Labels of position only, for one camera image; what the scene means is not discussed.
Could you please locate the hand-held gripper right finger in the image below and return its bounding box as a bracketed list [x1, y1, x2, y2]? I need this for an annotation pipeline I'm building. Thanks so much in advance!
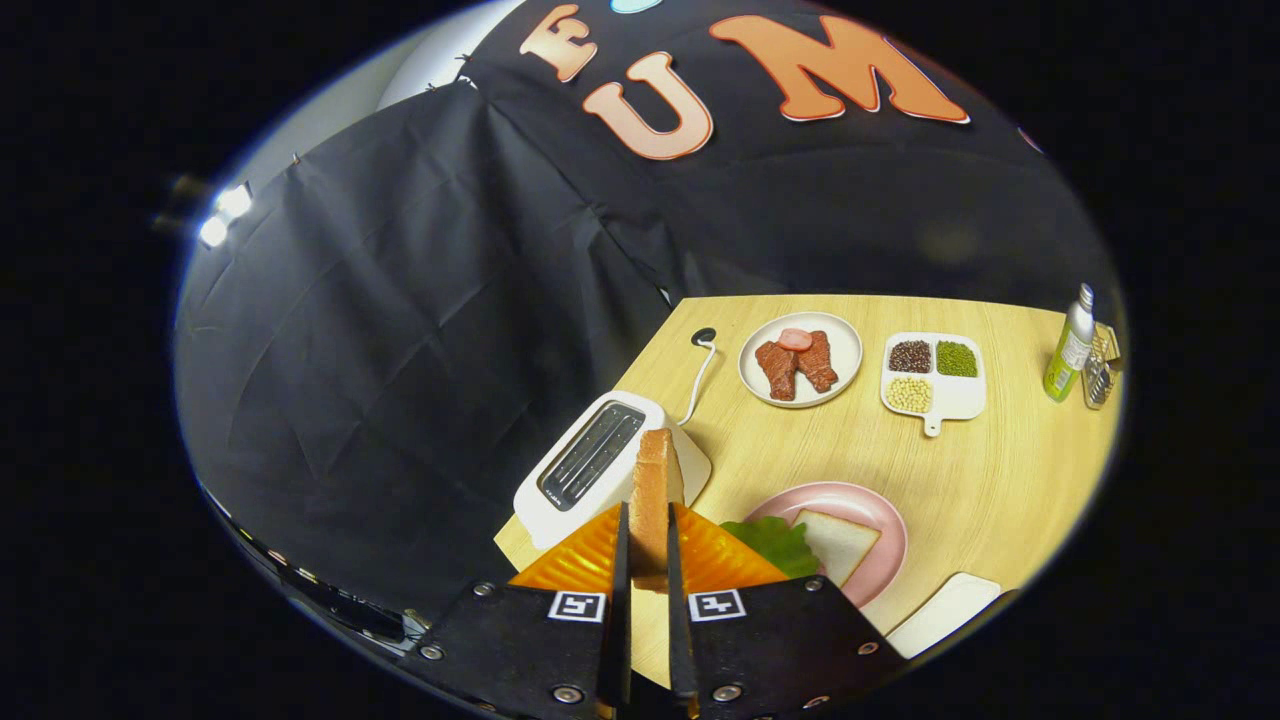
[665, 502, 908, 720]

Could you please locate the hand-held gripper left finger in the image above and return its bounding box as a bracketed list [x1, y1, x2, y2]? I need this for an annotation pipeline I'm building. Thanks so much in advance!
[418, 501, 633, 720]

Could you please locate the green lettuce leaf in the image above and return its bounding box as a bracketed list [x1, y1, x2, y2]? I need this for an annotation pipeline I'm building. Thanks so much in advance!
[720, 516, 821, 580]

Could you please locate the toasted bread slice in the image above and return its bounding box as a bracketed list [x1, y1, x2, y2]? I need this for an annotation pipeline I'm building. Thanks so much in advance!
[629, 428, 687, 593]

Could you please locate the white toaster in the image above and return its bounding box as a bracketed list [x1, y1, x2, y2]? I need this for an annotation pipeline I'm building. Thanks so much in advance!
[513, 391, 713, 551]

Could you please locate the white bread slice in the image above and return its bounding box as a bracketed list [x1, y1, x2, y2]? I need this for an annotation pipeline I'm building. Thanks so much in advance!
[795, 509, 883, 589]

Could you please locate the pink plate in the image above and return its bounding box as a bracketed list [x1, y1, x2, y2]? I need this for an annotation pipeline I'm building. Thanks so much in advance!
[742, 482, 909, 610]

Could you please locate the white lettuce plate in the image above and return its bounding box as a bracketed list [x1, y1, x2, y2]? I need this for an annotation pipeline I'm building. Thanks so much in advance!
[885, 572, 1003, 661]

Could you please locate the brown meat piece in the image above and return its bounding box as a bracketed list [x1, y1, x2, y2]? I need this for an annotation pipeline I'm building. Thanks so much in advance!
[755, 341, 799, 402]
[797, 331, 840, 394]

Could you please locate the white round plate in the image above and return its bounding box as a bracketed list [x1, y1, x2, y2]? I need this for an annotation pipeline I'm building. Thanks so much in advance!
[738, 312, 864, 409]

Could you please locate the white divided dish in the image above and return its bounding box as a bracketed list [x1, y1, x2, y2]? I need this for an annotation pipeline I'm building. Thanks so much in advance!
[880, 332, 988, 438]

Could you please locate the black backdrop cloth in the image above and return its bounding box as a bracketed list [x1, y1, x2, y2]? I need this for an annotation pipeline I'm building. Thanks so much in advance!
[175, 0, 1111, 621]

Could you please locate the green drink bottle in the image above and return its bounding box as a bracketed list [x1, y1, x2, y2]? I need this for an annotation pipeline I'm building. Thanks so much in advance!
[1043, 283, 1096, 403]

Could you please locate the small ceiling light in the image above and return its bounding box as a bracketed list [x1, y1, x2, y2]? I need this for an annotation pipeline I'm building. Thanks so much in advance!
[195, 180, 256, 251]

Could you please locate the white toaster cable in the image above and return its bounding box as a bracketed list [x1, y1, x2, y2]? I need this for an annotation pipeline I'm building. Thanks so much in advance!
[678, 340, 718, 426]

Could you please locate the wire cutlery holder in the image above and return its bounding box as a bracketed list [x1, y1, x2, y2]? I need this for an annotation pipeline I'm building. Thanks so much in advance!
[1083, 325, 1123, 411]

